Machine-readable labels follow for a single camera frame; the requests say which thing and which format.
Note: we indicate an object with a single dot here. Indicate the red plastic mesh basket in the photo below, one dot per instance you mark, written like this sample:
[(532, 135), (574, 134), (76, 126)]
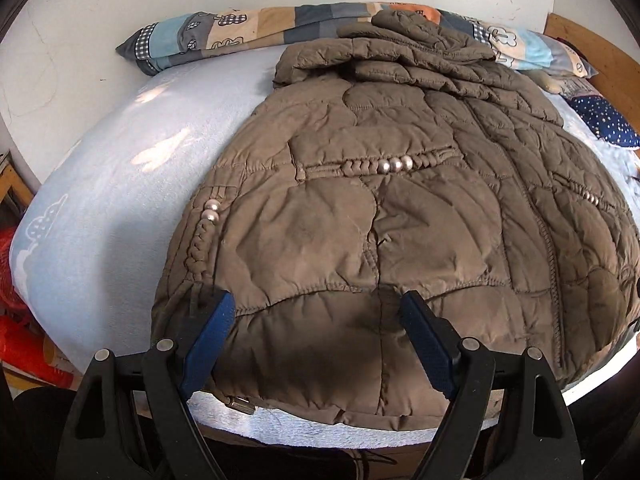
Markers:
[(20, 330)]

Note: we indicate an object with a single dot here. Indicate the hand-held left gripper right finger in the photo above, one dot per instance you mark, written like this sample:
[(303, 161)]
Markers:
[(430, 345)]

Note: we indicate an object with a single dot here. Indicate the brown quilted hooded jacket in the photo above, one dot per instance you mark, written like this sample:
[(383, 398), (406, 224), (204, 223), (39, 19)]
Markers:
[(350, 220)]

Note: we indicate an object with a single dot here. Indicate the light blue bed sheet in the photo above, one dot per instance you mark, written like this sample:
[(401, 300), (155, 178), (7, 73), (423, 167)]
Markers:
[(125, 200)]

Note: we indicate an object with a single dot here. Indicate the wooden headboard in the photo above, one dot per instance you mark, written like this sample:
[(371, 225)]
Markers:
[(610, 60)]

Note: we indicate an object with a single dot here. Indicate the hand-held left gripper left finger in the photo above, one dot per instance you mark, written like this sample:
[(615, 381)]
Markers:
[(210, 345)]

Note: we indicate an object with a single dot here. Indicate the wooden frame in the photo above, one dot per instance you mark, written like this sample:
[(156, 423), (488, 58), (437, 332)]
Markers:
[(12, 180)]

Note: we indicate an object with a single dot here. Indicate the long patchwork bolster pillow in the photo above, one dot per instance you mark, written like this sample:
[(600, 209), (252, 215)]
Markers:
[(200, 40)]

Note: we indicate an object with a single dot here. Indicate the beige printed pillow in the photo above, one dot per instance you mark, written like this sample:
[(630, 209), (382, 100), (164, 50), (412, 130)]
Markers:
[(550, 82)]

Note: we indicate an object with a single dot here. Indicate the navy star print pillow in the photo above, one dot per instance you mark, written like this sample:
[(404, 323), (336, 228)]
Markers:
[(605, 120)]

